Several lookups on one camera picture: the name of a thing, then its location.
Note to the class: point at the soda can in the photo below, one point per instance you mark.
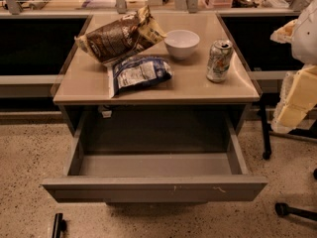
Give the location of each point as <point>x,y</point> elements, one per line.
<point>219,60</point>

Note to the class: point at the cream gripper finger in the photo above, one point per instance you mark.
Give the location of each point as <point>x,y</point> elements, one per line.
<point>298,96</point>
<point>284,34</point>

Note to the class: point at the brown chip bag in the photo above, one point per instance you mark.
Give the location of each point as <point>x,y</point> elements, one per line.
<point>123,38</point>

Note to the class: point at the black table leg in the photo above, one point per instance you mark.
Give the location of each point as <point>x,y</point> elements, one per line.
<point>267,147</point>

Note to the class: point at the white bowl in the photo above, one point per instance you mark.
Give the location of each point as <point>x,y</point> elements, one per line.
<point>181,44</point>

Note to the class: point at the black chair leg with caster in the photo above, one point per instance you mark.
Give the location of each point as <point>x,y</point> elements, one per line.
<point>283,209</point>

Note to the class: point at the blue chip bag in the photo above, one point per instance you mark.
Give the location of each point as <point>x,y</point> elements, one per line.
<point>137,73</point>

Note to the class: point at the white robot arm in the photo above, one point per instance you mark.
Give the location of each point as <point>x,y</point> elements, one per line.
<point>304,38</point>

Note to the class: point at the open grey top drawer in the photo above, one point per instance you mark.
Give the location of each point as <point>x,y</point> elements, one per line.
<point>129,157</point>

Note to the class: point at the black caster bottom left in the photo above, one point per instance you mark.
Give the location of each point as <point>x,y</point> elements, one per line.
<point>59,225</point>

